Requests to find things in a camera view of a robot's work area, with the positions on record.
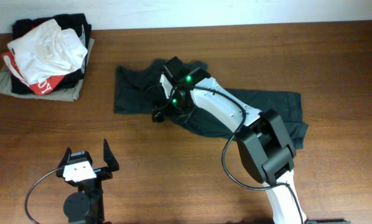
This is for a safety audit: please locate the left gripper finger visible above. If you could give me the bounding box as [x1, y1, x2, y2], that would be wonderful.
[58, 147, 72, 168]
[103, 139, 119, 172]

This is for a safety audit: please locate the dark teal t-shirt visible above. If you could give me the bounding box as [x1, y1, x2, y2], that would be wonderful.
[114, 59, 308, 149]

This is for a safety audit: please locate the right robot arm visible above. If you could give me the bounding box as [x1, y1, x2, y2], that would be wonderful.
[152, 57, 308, 223]

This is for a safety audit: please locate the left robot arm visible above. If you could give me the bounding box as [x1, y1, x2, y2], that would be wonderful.
[56, 140, 119, 224]

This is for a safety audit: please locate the red and white folded shirt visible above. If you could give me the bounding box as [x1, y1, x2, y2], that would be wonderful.
[1, 52, 65, 95]

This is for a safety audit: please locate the grey folded shirt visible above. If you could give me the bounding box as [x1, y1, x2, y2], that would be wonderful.
[0, 37, 95, 103]

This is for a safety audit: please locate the black folded shirt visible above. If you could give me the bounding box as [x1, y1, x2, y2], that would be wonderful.
[12, 13, 92, 91]

